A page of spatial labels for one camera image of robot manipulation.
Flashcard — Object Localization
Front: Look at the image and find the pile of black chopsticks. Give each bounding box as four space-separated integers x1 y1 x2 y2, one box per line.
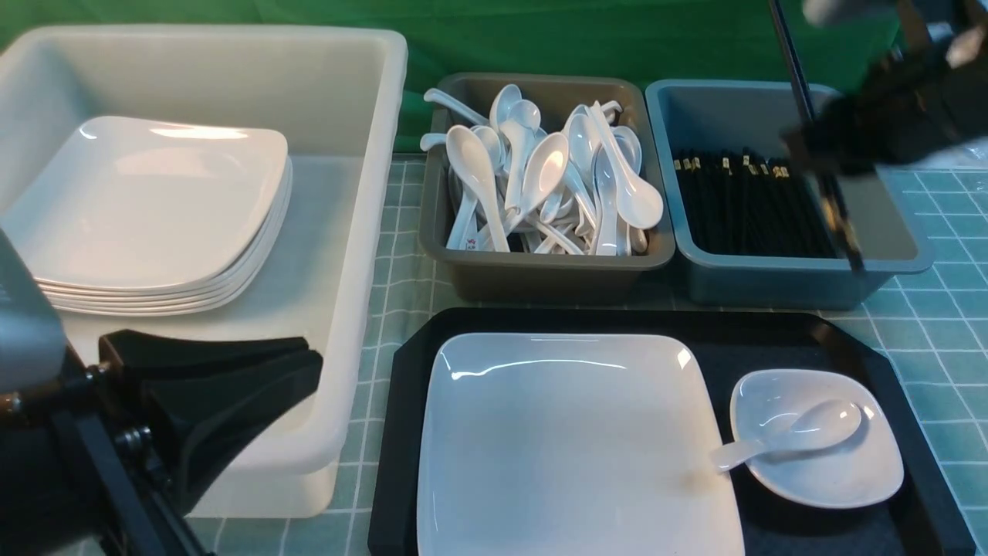
673 148 839 258

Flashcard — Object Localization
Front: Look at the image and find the black chopstick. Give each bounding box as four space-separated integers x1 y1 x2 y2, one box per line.
768 1 865 276

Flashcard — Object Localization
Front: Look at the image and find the blue-grey chopstick bin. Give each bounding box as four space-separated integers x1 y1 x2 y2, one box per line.
645 79 934 310

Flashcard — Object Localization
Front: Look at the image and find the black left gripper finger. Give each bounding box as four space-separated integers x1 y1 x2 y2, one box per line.
144 351 323 514
99 330 310 384

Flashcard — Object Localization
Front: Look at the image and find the small white bowl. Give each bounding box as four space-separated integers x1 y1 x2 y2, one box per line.
729 368 905 510

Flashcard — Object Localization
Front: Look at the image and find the large white square plate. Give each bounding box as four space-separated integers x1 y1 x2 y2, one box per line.
416 332 746 555

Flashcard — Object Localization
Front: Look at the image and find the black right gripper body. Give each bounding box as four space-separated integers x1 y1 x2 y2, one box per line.
802 1 987 175

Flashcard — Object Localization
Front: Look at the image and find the white spoon centre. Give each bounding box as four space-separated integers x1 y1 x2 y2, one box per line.
504 131 570 235

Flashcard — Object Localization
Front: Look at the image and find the green backdrop cloth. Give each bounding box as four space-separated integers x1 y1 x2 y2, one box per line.
0 0 904 154

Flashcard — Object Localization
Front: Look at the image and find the black serving tray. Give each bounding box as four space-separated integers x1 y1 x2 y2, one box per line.
367 307 977 555

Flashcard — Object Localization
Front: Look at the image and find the top white stacked plate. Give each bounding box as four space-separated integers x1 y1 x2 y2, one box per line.
2 116 289 290

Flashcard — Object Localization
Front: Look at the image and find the white spoon right side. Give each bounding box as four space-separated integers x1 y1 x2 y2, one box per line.
589 101 664 231

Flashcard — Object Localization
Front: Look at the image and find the large white plastic tub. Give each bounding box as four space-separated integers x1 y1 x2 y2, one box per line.
2 25 408 518

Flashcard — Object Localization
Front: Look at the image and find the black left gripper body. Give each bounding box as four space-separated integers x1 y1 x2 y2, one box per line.
2 363 208 555

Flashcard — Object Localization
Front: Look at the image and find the green checked tablecloth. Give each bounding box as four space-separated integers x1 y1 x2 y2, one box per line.
188 155 987 555

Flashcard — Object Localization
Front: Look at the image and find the white spoon front left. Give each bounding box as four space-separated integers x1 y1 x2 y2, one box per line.
447 124 509 253

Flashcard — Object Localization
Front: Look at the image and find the grey spoon bin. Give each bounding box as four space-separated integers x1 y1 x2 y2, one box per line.
418 73 676 305

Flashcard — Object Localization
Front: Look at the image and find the bottom white stacked plate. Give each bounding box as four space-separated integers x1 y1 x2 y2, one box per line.
46 189 292 317

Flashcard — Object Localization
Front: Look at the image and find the white stacked plate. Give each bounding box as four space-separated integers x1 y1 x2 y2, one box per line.
2 116 289 290
46 189 292 317
39 166 293 305
42 178 293 310
35 154 292 300

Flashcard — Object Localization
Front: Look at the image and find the white soup spoon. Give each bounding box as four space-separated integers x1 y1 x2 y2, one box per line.
710 400 862 473

